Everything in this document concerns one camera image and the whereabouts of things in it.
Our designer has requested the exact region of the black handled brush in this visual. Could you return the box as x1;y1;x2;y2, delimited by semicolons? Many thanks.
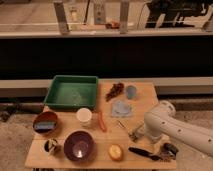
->
128;143;179;162

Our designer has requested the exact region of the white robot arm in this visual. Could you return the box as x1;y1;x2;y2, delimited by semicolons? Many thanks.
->
141;100;213;157

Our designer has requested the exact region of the dark grapes bunch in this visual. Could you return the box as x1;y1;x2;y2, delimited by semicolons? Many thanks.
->
105;82;124;101

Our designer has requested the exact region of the blue cup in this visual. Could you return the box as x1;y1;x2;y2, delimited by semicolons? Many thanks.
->
125;85;137;99

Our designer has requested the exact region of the blue cloth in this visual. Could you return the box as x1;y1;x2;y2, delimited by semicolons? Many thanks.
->
112;100;132;117

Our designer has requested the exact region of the green plastic tray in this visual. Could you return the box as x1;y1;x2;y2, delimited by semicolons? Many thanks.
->
44;75;98;110

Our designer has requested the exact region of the orange carrot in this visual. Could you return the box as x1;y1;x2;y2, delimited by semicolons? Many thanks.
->
98;111;107;132

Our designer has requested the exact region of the white cup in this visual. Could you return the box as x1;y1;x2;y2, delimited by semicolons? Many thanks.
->
76;108;92;126

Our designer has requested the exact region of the wooden table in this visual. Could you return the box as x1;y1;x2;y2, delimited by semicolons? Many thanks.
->
24;82;178;171

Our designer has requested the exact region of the purple bowl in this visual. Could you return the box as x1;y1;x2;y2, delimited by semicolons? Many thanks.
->
63;131;94;162

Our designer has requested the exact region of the brown bowl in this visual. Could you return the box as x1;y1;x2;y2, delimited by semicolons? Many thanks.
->
33;111;58;134

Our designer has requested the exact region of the blue sponge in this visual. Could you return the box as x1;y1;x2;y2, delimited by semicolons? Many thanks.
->
34;122;55;130

